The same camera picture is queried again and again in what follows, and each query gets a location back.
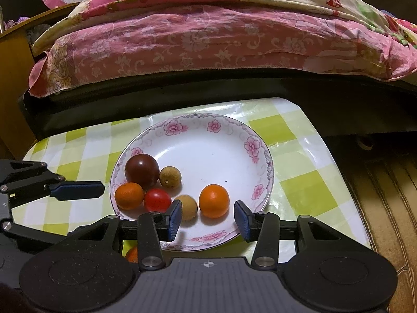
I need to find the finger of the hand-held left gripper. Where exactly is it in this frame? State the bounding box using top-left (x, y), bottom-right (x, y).
top-left (0, 219), bottom-right (82, 251)
top-left (0, 160), bottom-right (106, 208)

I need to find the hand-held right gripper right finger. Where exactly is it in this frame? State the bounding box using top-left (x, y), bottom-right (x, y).
top-left (234, 200), bottom-right (372, 267)

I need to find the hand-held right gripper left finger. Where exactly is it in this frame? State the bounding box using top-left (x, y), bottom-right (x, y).
top-left (49, 200), bottom-right (183, 271)

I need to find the tan longan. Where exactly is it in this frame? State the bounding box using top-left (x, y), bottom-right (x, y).
top-left (174, 195), bottom-right (199, 221)
top-left (159, 166), bottom-right (181, 189)

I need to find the red cherry tomato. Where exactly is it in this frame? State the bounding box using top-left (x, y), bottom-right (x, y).
top-left (144, 188), bottom-right (172, 213)

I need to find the small orange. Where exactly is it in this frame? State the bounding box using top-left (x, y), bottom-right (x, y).
top-left (199, 184), bottom-right (230, 219)
top-left (115, 183), bottom-right (145, 211)
top-left (125, 246), bottom-right (140, 264)

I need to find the dark brown tomato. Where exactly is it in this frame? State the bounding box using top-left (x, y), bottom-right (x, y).
top-left (125, 154), bottom-right (160, 190)

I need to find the white floral rim plate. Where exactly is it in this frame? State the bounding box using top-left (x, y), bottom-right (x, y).
top-left (109, 113), bottom-right (276, 252)

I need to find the green checkered tablecloth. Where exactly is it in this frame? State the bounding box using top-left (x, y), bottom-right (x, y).
top-left (11, 97), bottom-right (373, 264)

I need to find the wooden cabinet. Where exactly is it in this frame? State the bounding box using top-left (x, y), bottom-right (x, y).
top-left (0, 2), bottom-right (80, 160)

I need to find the pink floral blanket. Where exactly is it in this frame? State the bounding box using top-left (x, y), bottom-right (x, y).
top-left (29, 0), bottom-right (417, 98)

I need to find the black bed frame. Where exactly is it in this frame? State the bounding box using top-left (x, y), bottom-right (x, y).
top-left (23, 62), bottom-right (417, 141)

